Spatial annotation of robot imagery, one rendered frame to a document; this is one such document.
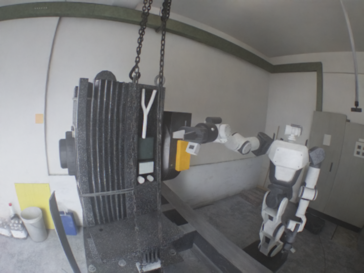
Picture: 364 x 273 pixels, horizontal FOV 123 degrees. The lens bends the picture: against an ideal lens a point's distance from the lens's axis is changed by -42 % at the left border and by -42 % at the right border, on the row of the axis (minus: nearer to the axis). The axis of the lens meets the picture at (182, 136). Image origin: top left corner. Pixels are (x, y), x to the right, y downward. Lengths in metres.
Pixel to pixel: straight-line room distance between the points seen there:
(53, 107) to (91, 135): 1.31
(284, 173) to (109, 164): 1.04
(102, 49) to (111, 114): 1.37
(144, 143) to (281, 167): 0.86
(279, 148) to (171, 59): 1.70
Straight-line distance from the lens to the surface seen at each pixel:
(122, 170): 0.86
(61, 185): 2.15
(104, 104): 0.76
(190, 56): 2.43
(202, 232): 1.30
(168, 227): 0.93
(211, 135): 0.69
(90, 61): 2.03
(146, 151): 0.91
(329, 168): 3.07
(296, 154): 1.16
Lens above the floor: 1.49
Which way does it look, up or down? 8 degrees down
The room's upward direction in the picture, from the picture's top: 5 degrees clockwise
